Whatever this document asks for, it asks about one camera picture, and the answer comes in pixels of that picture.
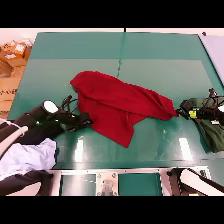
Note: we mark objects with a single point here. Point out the brown cardboard box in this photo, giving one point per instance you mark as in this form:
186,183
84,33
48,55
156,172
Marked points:
15,53

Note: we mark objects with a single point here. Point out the silver frame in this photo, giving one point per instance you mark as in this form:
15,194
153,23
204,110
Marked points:
106,183

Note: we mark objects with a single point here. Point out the red T-shirt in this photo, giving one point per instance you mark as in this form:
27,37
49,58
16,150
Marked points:
113,103

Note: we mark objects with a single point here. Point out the dark green garment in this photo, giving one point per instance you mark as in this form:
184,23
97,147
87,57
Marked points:
213,136

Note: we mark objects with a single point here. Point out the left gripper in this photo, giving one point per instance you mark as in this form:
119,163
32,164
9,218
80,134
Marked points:
79,121

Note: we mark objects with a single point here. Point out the light blue garment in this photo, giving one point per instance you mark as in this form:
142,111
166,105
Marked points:
26,156

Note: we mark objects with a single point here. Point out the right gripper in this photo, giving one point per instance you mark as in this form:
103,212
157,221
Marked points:
190,109

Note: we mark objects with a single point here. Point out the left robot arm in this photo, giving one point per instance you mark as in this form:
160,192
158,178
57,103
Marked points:
31,120

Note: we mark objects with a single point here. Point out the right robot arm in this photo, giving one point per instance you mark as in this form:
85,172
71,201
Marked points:
203,181

